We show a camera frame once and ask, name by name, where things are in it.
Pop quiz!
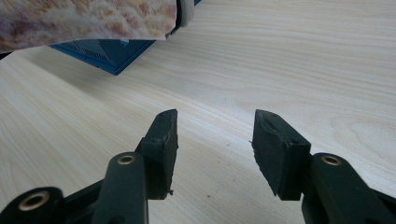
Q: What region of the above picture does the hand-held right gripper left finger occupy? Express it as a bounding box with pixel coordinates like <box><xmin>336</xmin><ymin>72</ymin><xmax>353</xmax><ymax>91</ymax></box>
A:
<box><xmin>135</xmin><ymin>108</ymin><xmax>179</xmax><ymax>201</ymax></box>

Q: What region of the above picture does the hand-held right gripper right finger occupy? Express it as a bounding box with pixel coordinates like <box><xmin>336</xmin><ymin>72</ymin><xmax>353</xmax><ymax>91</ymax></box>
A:
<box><xmin>251</xmin><ymin>108</ymin><xmax>313</xmax><ymax>202</ymax></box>

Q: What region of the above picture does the blue plastic file rack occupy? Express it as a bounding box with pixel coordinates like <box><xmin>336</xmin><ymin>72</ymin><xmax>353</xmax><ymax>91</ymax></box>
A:
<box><xmin>49</xmin><ymin>0</ymin><xmax>203</xmax><ymax>77</ymax></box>

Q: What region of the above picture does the magazine with reddish cover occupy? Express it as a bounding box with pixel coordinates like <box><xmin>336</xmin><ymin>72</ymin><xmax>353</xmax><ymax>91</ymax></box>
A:
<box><xmin>0</xmin><ymin>0</ymin><xmax>195</xmax><ymax>54</ymax></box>

